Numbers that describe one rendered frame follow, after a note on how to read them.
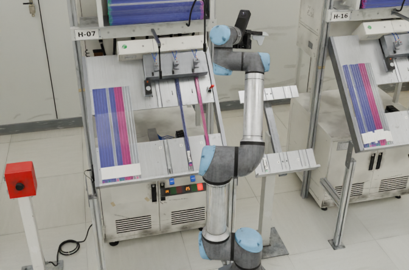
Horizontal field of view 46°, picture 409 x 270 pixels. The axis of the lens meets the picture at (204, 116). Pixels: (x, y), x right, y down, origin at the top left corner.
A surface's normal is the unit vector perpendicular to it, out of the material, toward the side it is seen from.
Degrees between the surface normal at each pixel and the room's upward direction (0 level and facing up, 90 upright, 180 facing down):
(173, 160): 44
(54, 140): 0
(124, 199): 90
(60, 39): 90
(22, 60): 90
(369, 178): 90
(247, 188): 0
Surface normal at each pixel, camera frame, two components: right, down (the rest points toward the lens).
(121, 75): 0.17, -0.31
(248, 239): 0.14, -0.87
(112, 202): 0.24, 0.46
